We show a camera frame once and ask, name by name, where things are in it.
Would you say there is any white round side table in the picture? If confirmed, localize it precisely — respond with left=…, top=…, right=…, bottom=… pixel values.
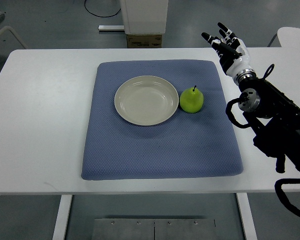
left=277, top=27, right=300, bottom=48

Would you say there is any left white table leg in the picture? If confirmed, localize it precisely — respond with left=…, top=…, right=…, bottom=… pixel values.
left=52, top=194, right=73, bottom=240

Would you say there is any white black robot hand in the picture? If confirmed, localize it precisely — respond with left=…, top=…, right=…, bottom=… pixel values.
left=201, top=22, right=252, bottom=79

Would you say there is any green pear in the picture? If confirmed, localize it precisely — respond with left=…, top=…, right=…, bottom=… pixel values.
left=179, top=85, right=204, bottom=114

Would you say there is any white table leg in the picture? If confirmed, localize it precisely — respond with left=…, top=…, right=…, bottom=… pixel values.
left=235, top=192, right=258, bottom=240
left=52, top=194, right=73, bottom=240

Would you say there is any right white table leg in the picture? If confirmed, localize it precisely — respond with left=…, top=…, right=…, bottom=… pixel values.
left=235, top=192, right=258, bottom=240

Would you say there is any white machine base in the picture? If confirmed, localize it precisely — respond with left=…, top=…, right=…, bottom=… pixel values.
left=119, top=0, right=169, bottom=35

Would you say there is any brown cardboard box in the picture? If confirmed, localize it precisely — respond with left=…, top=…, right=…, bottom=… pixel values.
left=126, top=34, right=163, bottom=49

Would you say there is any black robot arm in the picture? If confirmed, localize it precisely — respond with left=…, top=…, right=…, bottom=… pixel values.
left=225, top=64, right=300, bottom=217

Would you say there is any black floor cable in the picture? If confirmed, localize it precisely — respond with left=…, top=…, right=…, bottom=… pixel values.
left=83, top=0, right=122, bottom=19

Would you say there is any beige round plate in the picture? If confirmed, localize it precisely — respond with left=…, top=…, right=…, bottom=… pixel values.
left=114, top=75, right=179, bottom=126

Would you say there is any aluminium rail on floor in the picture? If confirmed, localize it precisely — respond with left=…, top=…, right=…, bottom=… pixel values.
left=98, top=25, right=125, bottom=32

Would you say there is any blue textured mat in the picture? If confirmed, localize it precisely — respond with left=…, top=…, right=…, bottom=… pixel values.
left=81, top=59, right=244, bottom=180

